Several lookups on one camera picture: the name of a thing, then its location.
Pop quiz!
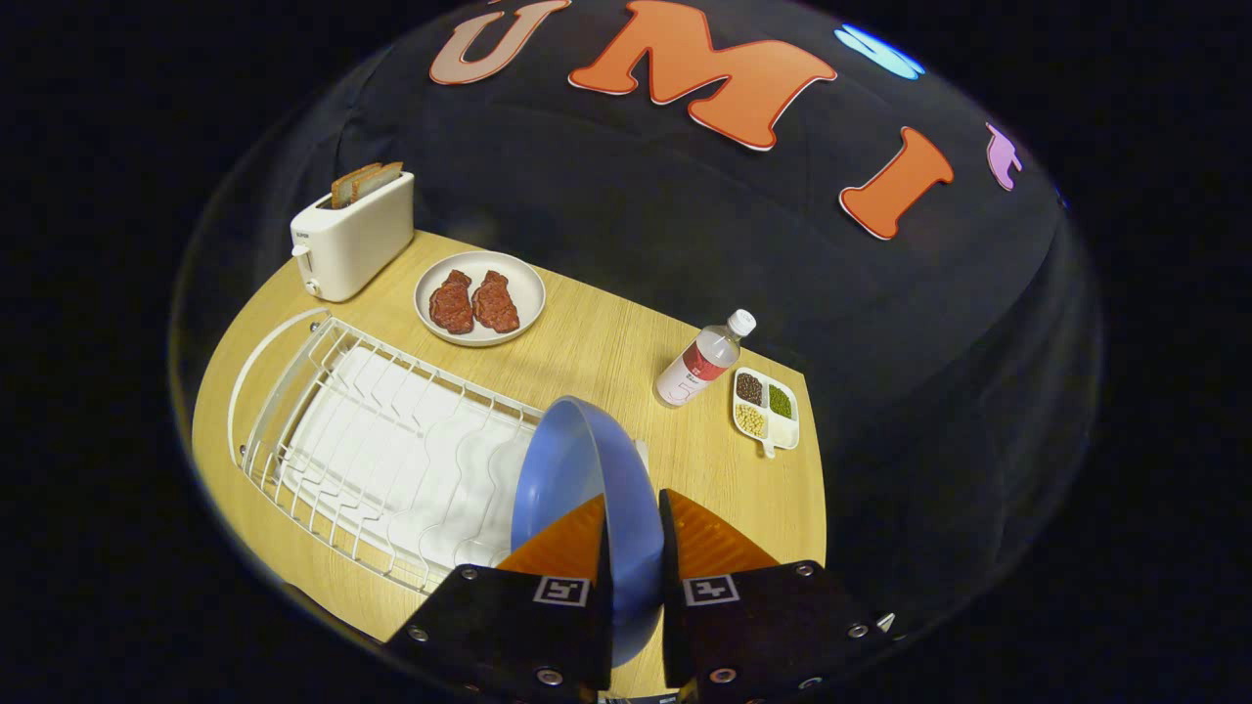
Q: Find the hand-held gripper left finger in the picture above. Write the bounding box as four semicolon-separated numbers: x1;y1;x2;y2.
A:
381;494;615;704

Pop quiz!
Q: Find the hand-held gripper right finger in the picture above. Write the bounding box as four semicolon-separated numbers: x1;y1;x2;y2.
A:
658;489;881;704

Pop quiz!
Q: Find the blue plate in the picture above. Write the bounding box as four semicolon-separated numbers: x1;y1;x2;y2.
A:
511;395;666;669

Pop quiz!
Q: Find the white wire dish rack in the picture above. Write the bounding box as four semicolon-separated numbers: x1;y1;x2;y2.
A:
227;308;648;595

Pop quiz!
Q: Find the white divided dish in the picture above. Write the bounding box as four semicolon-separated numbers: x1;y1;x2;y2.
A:
732;367;801;460

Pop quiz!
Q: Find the white round plate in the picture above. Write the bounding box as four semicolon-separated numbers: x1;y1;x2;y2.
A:
414;251;547;348

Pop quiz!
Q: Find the clear red label water bottle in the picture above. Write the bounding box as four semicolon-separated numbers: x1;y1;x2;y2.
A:
653;309;757;409

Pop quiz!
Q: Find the red meat piece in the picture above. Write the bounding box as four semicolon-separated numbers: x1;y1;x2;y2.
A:
428;270;475;335
471;270;521;334

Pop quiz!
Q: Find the black backdrop cloth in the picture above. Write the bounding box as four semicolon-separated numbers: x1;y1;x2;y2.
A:
171;0;1106;646

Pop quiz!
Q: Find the white toaster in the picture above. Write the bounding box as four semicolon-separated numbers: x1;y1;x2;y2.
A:
290;171;416;302

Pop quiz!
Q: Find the brown toast slice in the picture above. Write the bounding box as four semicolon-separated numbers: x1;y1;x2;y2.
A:
331;164;382;209
350;161;404;201

